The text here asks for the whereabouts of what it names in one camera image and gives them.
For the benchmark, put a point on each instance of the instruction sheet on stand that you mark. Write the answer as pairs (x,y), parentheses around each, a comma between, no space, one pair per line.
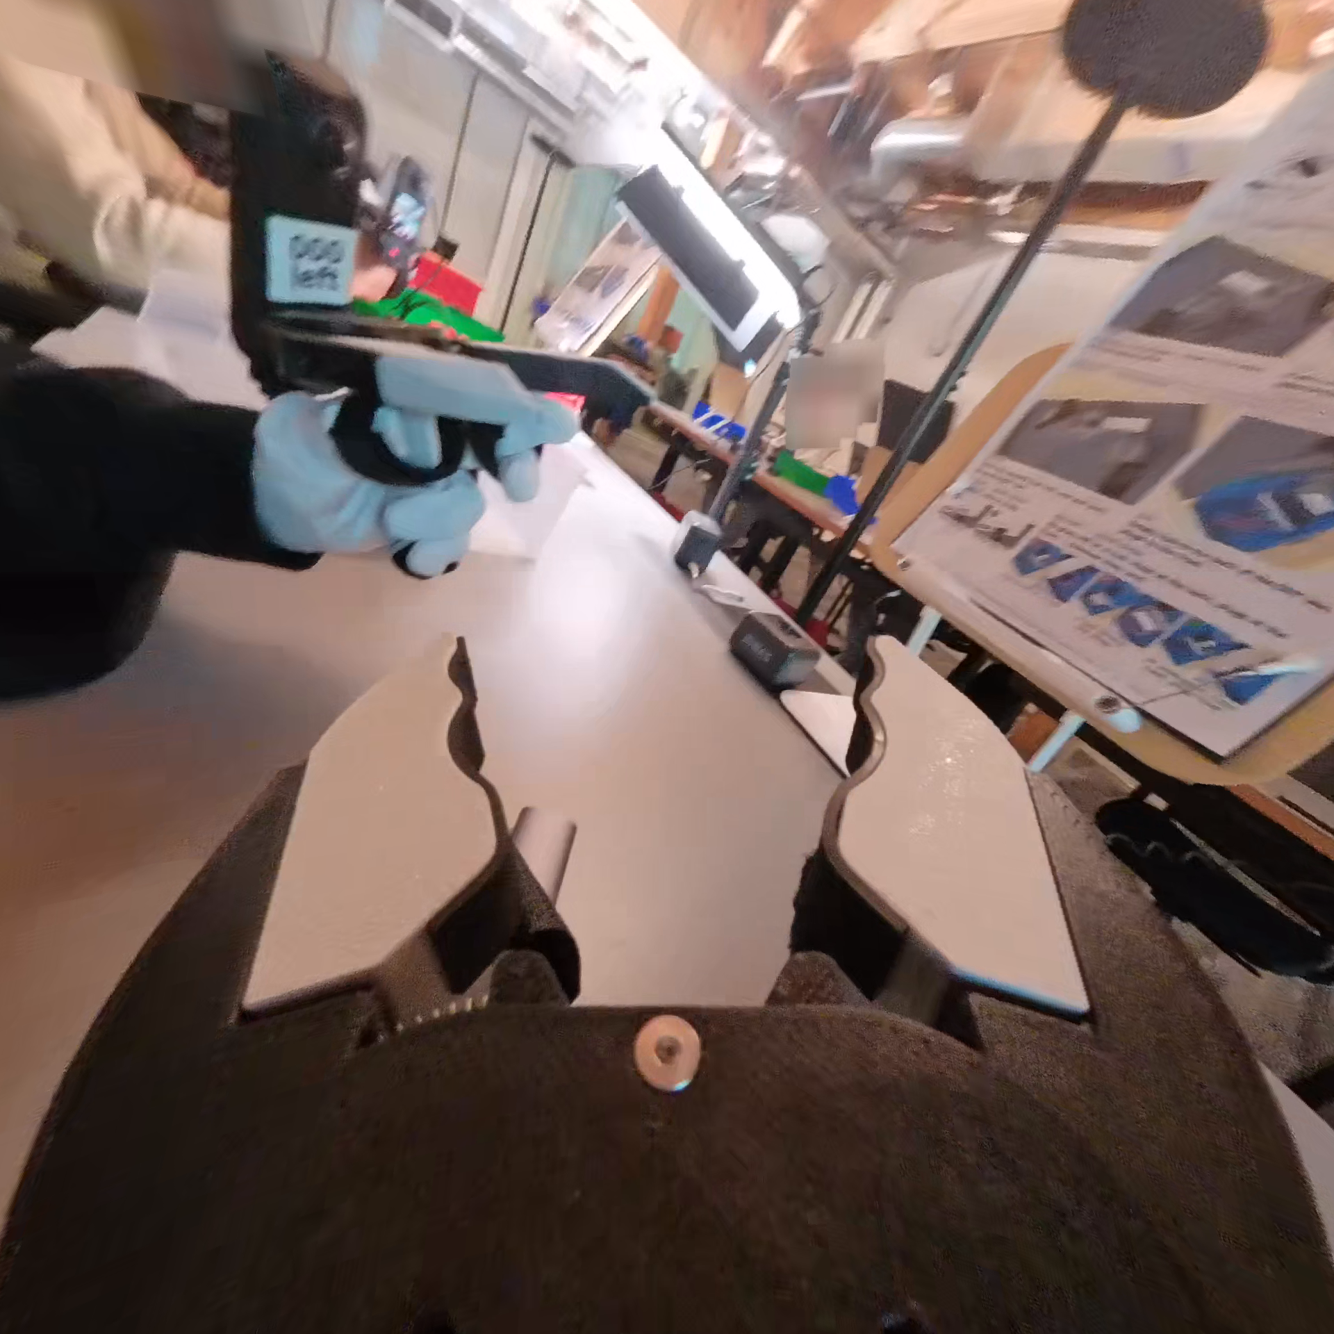
(1001,408)

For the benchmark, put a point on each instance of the black power bank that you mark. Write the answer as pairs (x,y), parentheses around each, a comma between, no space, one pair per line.
(771,648)

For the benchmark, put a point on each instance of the small green plastic bin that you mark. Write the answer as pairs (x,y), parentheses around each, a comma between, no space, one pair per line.
(802,468)

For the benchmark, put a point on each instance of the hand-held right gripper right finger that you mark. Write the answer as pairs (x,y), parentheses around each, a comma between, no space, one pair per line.
(947,833)

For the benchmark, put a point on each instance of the silver ventilation duct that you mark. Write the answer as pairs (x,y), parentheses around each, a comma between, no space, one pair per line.
(917,139)

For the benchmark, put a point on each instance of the blue plastic bin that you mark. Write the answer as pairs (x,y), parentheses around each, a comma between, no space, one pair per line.
(718,422)

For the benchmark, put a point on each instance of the black light panel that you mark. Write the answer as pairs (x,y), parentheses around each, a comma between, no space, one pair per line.
(693,251)

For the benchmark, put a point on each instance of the person's left forearm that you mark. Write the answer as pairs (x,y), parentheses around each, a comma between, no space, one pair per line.
(104,500)

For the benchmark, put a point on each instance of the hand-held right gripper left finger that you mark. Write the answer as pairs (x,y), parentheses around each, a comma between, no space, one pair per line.
(374,833)

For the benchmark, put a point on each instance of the printed instruction sheet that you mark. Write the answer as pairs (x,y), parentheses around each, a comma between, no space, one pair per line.
(1197,374)

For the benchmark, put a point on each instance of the person's left hand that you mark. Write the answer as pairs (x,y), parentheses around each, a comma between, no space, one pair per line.
(310,491)

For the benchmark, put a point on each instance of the black stand pole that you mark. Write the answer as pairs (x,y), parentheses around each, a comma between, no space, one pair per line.
(967,358)

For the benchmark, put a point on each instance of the small instruction sheet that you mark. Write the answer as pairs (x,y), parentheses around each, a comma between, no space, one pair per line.
(593,291)

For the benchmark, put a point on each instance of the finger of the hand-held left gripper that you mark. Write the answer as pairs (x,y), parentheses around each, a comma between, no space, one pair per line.
(603,385)

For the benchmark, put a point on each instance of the wooden side desk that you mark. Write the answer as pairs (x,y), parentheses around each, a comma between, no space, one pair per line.
(792,502)

